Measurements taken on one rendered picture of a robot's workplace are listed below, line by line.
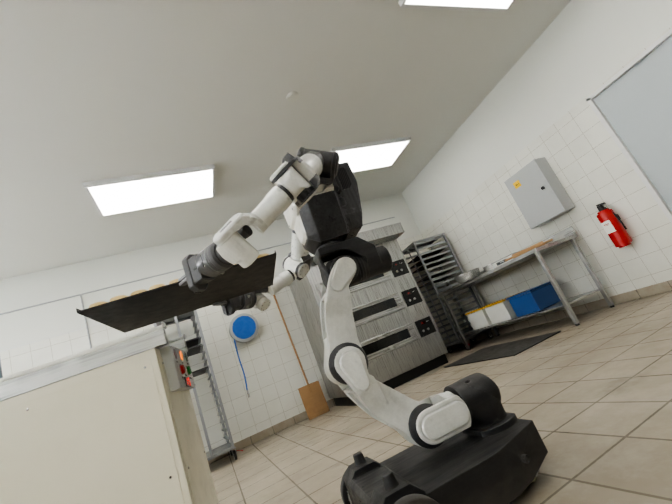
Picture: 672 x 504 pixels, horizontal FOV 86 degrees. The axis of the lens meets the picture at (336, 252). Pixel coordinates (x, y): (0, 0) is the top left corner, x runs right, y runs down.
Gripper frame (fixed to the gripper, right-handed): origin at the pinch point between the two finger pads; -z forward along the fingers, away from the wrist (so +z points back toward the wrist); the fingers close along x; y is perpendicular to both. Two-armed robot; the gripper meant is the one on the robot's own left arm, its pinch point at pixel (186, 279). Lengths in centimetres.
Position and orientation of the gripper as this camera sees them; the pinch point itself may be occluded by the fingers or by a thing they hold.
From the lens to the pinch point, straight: 122.3
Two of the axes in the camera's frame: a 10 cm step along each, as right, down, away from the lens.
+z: 7.8, -4.4, -4.4
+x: -3.6, -9.0, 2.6
